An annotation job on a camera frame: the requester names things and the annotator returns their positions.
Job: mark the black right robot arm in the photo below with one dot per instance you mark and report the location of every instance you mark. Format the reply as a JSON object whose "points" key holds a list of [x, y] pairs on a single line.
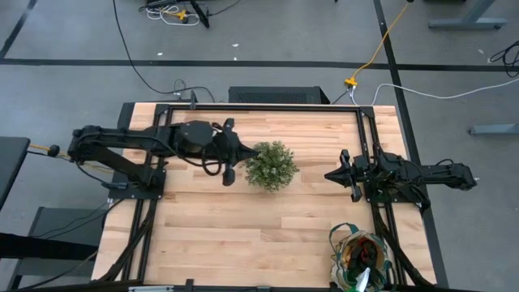
{"points": [[421, 174]]}

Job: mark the grey metal foot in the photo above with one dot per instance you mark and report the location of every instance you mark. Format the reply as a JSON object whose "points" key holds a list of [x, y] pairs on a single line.
{"points": [[494, 129]]}

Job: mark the grey table leg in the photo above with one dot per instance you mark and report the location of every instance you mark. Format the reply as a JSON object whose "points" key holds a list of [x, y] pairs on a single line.
{"points": [[474, 20]]}

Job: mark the black aluminium table frame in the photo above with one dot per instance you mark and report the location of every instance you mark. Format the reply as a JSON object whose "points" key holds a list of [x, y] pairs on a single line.
{"points": [[284, 108]]}

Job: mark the black tripod leg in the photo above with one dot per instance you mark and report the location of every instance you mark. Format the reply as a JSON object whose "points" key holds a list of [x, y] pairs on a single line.
{"points": [[200, 14]]}

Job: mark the black side table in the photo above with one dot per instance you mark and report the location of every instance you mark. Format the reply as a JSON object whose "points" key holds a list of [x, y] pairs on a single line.
{"points": [[12, 162]]}

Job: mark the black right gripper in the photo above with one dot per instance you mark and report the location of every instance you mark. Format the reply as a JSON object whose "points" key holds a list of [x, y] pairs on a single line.
{"points": [[352, 174]]}

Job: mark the black ventilated box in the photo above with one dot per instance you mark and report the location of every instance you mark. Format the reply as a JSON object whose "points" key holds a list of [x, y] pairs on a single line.
{"points": [[275, 95]]}

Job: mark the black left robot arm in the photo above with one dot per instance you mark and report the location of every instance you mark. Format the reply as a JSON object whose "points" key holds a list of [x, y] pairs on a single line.
{"points": [[134, 142]]}

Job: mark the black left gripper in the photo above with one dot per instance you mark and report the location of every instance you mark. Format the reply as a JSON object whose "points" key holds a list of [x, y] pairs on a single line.
{"points": [[229, 152]]}

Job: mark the beige gardening bag green trim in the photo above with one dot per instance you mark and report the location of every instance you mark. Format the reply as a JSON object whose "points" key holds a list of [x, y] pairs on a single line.
{"points": [[373, 247]]}

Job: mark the dark grey bench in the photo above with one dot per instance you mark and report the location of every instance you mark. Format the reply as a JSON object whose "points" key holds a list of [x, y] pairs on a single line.
{"points": [[61, 221]]}

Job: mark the green plant in black pot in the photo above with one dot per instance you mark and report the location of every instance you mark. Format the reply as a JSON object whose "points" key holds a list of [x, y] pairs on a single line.
{"points": [[271, 166]]}

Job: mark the black beam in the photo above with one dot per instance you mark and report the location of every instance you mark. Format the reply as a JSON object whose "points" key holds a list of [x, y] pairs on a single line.
{"points": [[40, 246]]}

